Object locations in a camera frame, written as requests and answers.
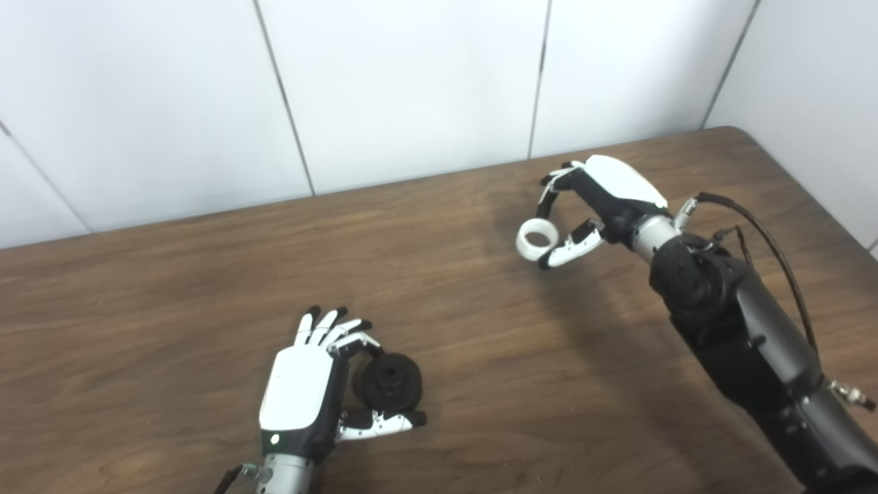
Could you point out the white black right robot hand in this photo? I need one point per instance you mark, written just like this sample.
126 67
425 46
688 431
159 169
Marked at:
624 189

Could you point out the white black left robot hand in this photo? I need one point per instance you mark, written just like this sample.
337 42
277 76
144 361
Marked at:
298 387

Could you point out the round black plastic part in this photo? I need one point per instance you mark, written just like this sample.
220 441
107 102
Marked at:
391 384

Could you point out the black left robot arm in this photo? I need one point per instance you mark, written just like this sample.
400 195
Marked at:
285 477

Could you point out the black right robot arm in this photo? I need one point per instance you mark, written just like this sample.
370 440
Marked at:
748 336

